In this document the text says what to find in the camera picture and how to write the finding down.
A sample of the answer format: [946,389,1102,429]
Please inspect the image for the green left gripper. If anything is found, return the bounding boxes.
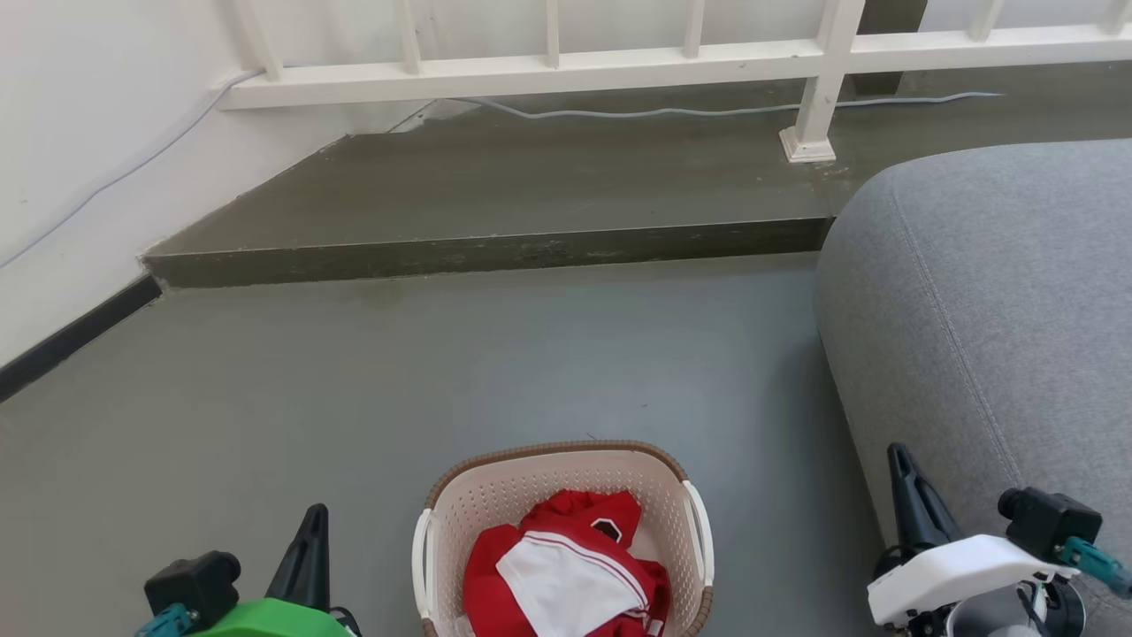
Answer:
[188,503,356,637]

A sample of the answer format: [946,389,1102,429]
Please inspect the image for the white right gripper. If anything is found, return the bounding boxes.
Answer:
[867,442,1081,629]

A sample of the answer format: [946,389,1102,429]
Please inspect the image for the cream plastic laundry basket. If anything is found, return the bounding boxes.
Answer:
[411,440,715,637]

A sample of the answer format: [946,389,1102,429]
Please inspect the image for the red and white garment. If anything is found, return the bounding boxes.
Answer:
[462,489,671,637]

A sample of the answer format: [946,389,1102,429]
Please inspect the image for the grey fabric sofa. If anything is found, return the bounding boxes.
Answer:
[814,139,1132,637]

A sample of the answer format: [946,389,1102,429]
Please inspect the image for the black baseboard strip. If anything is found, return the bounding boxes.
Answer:
[0,273,164,404]

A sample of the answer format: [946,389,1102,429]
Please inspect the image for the white railing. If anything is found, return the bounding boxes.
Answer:
[217,0,1132,165]

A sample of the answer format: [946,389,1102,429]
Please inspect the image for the light grey cable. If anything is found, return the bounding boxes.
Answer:
[0,68,264,270]
[454,91,1006,121]

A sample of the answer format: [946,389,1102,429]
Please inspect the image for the dark brown post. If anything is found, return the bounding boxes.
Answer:
[853,0,930,97]

